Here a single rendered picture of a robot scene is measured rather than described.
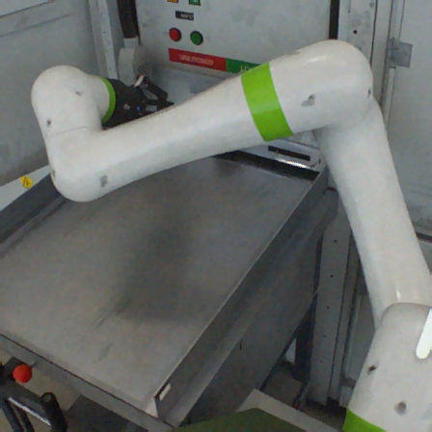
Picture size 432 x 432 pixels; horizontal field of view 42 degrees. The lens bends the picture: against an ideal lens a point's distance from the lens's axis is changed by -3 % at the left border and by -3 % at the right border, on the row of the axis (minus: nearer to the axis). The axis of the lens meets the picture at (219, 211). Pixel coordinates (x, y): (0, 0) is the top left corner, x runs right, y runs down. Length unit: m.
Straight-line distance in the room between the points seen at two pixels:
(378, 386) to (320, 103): 0.39
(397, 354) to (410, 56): 0.59
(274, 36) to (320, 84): 0.47
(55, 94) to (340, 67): 0.45
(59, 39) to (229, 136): 0.72
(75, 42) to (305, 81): 0.80
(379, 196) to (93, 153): 0.46
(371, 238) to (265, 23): 0.56
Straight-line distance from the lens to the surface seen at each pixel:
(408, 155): 1.21
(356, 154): 0.95
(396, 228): 0.93
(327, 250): 1.45
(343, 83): 0.82
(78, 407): 1.80
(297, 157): 1.37
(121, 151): 0.90
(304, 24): 1.24
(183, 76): 1.39
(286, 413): 1.04
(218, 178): 1.37
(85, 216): 1.32
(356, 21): 1.15
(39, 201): 1.36
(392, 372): 0.73
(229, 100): 0.85
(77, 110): 0.96
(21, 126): 1.50
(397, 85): 1.14
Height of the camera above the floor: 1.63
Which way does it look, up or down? 38 degrees down
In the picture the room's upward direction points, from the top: 3 degrees counter-clockwise
